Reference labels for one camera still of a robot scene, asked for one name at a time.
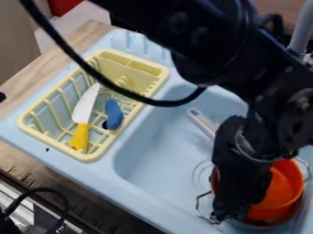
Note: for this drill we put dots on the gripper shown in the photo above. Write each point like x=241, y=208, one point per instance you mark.
x=240, y=170

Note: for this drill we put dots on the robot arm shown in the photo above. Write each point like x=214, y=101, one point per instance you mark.
x=228, y=39

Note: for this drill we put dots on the red pot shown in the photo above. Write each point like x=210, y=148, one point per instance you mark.
x=285, y=189

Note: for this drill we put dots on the light blue toy sink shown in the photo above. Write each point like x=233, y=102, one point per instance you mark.
x=163, y=146

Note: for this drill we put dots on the grey tool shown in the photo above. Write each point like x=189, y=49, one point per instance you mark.
x=201, y=122

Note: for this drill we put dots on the blue toy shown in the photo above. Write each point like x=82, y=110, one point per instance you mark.
x=113, y=114

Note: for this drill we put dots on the yellow dish rack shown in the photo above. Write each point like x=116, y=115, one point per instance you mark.
x=122, y=73

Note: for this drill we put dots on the grey tap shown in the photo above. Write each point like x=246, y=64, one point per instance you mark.
x=301, y=27

